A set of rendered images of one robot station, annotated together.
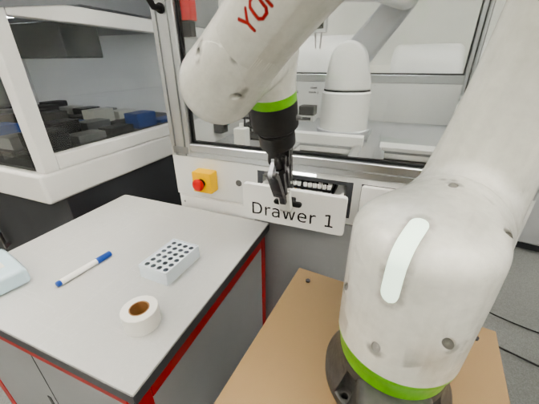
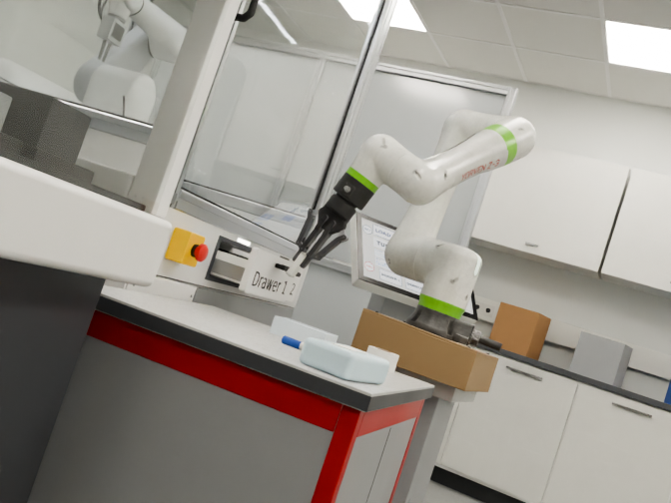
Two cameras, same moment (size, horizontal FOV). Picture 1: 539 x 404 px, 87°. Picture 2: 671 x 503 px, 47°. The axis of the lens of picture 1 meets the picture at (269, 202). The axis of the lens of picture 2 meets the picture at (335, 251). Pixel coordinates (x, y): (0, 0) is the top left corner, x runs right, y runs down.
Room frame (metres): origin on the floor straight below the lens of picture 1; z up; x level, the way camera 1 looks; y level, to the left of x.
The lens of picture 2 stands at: (0.70, 1.91, 0.88)
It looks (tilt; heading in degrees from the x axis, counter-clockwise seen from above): 3 degrees up; 266
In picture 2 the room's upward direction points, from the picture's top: 19 degrees clockwise
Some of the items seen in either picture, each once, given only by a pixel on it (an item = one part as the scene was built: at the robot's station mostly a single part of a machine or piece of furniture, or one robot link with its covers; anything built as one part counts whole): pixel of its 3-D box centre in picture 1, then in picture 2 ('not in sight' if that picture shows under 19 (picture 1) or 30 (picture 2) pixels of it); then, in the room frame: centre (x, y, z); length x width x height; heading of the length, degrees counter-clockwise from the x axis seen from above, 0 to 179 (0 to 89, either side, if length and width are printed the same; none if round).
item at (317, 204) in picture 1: (291, 207); (270, 275); (0.70, -0.06, 0.87); 0.29 x 0.02 x 0.11; 68
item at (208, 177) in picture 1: (204, 181); (186, 248); (0.89, 0.22, 0.88); 0.07 x 0.05 x 0.07; 68
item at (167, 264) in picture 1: (171, 260); (304, 333); (0.59, 0.25, 0.78); 0.12 x 0.08 x 0.04; 156
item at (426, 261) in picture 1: (414, 280); (446, 277); (0.24, -0.15, 1.02); 0.16 x 0.13 x 0.19; 136
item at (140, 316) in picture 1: (140, 315); (380, 359); (0.41, 0.26, 0.78); 0.07 x 0.07 x 0.04
